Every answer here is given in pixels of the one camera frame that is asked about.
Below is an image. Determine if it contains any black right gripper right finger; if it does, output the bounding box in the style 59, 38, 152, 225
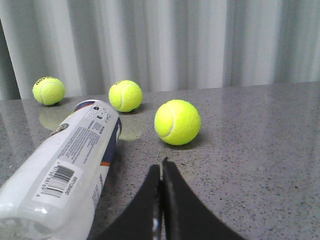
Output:
162, 158, 243, 240

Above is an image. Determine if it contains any tennis ball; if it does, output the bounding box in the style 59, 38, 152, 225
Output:
154, 99, 201, 146
108, 80, 143, 113
32, 76, 66, 106

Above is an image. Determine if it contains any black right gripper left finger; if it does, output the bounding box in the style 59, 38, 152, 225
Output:
97, 164, 160, 240

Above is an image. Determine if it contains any grey pleated curtain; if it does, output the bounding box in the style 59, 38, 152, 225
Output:
0, 0, 320, 100

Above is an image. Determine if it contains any tennis ball far right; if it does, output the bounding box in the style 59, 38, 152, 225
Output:
108, 80, 143, 113

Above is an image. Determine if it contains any tennis ball near right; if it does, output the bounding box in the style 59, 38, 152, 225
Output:
154, 99, 201, 146

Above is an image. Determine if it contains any white tennis ball can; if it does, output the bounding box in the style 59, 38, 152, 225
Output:
0, 99, 122, 240

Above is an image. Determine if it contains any tennis ball far centre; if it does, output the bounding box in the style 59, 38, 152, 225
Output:
32, 76, 66, 106

